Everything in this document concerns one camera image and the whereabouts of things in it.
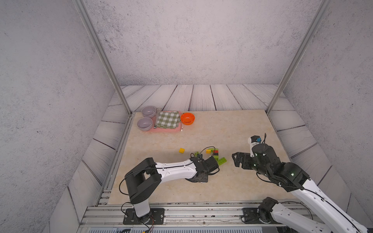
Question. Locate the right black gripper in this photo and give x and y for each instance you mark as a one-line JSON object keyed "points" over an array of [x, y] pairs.
{"points": [[246, 157]]}

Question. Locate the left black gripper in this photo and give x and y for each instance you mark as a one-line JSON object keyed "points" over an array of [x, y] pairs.
{"points": [[206, 179]]}

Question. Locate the long lime lego plate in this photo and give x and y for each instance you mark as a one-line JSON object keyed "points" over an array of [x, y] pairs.
{"points": [[221, 161]]}

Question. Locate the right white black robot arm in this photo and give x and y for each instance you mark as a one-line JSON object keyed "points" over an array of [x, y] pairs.
{"points": [[289, 176]]}

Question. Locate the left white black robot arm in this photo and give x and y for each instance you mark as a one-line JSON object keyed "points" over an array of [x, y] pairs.
{"points": [[143, 179]]}

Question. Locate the orange bowl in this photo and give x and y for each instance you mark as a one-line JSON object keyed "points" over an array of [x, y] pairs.
{"points": [[187, 118]]}

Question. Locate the green checkered cloth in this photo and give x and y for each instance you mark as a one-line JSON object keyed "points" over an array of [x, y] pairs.
{"points": [[168, 120]]}

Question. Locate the pink tray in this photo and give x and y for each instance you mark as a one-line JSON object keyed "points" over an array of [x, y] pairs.
{"points": [[160, 130]]}

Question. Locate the front lavender bowl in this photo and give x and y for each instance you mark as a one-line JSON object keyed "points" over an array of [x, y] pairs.
{"points": [[145, 124]]}

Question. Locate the lavender bowl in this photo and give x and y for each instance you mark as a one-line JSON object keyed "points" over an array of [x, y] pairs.
{"points": [[149, 111], [145, 124]]}

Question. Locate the rear lavender bowl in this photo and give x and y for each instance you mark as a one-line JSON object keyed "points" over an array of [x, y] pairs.
{"points": [[149, 111]]}

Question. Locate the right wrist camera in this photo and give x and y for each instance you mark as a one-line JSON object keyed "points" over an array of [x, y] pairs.
{"points": [[254, 140]]}

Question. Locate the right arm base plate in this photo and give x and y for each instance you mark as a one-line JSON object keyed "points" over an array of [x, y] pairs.
{"points": [[250, 216]]}

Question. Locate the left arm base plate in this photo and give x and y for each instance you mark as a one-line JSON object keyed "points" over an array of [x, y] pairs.
{"points": [[154, 217]]}

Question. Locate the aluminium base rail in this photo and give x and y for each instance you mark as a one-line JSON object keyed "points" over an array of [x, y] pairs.
{"points": [[180, 217]]}

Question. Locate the right aluminium frame post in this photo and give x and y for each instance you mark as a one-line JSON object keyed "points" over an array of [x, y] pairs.
{"points": [[311, 31]]}

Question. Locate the aluminium frame post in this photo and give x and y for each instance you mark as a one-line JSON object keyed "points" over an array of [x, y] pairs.
{"points": [[311, 31], [82, 11]]}

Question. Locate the left aluminium frame post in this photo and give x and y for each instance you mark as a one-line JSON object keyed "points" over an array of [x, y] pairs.
{"points": [[82, 11]]}

